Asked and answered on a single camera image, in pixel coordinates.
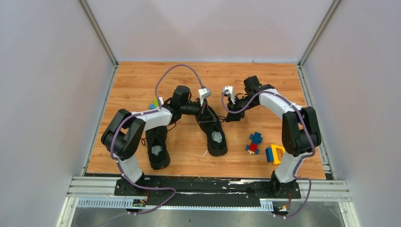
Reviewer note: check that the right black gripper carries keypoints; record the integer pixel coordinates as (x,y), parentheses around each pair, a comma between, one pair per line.
(235,117)

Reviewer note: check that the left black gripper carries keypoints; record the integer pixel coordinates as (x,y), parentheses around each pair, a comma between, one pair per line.
(204,115)

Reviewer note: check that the black shoe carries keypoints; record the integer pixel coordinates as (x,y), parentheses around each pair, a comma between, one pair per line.
(216,140)
(157,149)

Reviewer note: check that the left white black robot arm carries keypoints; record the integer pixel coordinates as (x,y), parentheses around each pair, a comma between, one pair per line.
(123,134)

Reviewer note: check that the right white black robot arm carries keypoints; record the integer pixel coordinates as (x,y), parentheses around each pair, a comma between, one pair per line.
(300,129)

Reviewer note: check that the blue red toy block car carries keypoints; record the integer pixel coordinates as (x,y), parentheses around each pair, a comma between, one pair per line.
(256,139)

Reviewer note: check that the green blue white toy blocks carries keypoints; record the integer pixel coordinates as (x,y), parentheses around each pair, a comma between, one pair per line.
(157,102)

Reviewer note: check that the yellow blue toy block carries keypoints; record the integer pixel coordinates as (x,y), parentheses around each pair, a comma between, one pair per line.
(272,154)

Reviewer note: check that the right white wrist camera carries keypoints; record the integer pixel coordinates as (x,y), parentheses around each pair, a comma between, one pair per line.
(227,91)

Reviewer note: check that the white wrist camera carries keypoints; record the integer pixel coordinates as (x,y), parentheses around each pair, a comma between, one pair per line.
(204,93)
(227,91)

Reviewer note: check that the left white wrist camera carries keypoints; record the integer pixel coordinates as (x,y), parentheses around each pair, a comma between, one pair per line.
(204,93)

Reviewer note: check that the aluminium frame rail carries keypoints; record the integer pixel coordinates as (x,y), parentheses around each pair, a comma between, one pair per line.
(100,186)

